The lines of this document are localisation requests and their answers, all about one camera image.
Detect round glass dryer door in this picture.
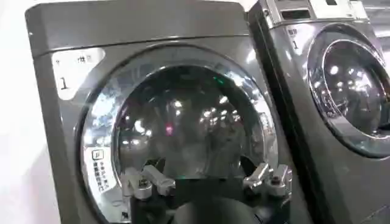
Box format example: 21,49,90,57
307,23,390,159
75,43,280,224

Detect grey dryer with control panel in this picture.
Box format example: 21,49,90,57
248,0,390,224

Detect grey dryer with white label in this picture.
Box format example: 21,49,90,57
24,0,314,224

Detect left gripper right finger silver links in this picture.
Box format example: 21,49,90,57
243,163,293,198

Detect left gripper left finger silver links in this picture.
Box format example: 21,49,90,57
122,158,177,200

